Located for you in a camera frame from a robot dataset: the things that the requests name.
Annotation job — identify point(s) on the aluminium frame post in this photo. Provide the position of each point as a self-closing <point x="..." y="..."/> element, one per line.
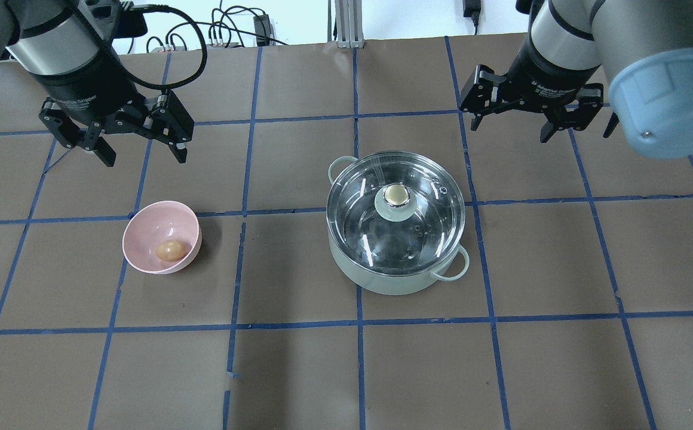
<point x="349" y="24"/>

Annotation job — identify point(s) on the pink plastic bowl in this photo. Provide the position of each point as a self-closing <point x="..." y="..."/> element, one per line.
<point x="155" y="223"/>

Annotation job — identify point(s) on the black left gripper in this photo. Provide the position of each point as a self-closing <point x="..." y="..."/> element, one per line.
<point x="88" y="91"/>

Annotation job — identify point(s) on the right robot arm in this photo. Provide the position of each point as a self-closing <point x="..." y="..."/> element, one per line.
<point x="636" y="54"/>

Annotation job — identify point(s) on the glass pot lid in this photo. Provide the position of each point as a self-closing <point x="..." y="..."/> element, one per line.
<point x="395" y="215"/>

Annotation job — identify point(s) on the black power adapter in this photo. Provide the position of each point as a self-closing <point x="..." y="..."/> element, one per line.
<point x="262" y="29"/>

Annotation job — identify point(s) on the black plug on wall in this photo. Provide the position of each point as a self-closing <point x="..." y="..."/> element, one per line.
<point x="472" y="10"/>

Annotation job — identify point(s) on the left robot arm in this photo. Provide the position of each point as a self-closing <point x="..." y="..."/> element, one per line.
<point x="100" y="22"/>

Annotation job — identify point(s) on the brown egg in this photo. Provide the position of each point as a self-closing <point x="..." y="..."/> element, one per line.
<point x="171" y="250"/>

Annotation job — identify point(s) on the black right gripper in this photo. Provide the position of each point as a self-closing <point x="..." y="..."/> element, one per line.
<point x="552" y="76"/>

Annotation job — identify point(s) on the pale green cooking pot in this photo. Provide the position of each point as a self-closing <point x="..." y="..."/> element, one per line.
<point x="382" y="280"/>

